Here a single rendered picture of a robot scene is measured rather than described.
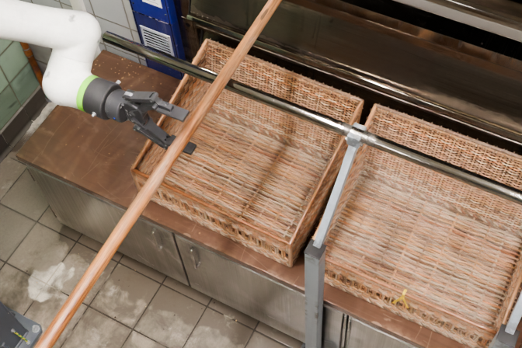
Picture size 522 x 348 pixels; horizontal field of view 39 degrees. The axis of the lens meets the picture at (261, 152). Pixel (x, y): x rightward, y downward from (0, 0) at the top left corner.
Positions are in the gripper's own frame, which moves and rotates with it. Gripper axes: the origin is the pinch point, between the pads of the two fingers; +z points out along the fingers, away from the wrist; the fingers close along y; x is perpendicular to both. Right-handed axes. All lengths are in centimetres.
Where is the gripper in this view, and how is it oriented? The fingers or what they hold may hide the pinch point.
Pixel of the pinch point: (186, 132)
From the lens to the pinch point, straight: 173.1
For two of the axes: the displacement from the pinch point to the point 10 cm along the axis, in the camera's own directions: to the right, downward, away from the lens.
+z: 8.9, 3.5, -2.9
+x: -4.5, 7.6, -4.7
